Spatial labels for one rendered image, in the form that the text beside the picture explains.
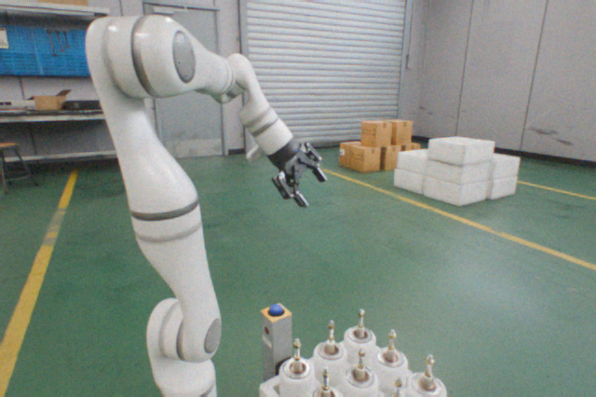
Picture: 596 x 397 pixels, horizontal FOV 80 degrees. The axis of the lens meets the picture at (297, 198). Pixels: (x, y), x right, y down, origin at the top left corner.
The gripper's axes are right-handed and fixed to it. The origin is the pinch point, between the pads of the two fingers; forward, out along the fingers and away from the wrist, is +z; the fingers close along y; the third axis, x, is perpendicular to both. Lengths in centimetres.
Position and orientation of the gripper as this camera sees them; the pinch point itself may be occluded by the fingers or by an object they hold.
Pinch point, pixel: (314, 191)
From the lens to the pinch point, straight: 84.5
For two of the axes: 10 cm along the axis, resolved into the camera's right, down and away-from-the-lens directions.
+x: -6.6, 1.4, 7.4
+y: 4.9, -6.6, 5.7
